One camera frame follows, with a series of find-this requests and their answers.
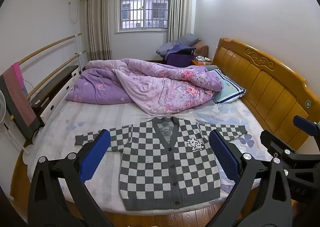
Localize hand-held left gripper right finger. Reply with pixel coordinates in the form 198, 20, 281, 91
209, 129, 293, 227

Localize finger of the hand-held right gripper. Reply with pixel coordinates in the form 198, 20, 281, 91
293, 115, 320, 140
260, 130, 298, 165

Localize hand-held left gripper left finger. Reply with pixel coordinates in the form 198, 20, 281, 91
27, 129, 112, 227

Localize grey white checkered cardigan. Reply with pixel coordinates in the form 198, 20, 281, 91
75, 116, 248, 211

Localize bed with floral sheet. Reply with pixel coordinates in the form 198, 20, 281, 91
29, 101, 275, 214

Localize wooden headboard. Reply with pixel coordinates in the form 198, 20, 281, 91
212, 38, 317, 151

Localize striped light blue pillow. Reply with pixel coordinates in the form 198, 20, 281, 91
214, 69, 247, 105

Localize pink grey hanging towel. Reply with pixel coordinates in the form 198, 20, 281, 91
0, 73, 42, 140

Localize black and white low cabinet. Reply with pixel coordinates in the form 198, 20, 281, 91
30, 65, 80, 119

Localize purple floral quilt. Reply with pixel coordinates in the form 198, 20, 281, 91
65, 58, 224, 117

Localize mauve towel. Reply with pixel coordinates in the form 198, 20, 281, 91
3, 67, 38, 127

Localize wooden nightstand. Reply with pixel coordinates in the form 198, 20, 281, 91
191, 58, 213, 67

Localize white standing fan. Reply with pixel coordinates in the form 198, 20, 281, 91
0, 89, 33, 166

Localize dark purple cloth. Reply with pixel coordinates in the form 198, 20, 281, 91
165, 45, 197, 67

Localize brown armchair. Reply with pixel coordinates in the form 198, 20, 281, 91
194, 42, 209, 58

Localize grey pillow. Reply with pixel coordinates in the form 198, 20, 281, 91
156, 33, 202, 55

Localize striped grey curtain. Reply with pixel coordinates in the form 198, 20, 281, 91
82, 0, 112, 62
168, 0, 193, 43

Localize barred window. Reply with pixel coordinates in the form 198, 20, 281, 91
114, 0, 172, 34

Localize wooden wall bar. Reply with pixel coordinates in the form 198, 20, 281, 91
19, 33, 82, 66
25, 50, 86, 101

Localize air conditioner cable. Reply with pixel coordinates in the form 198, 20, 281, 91
68, 0, 81, 24

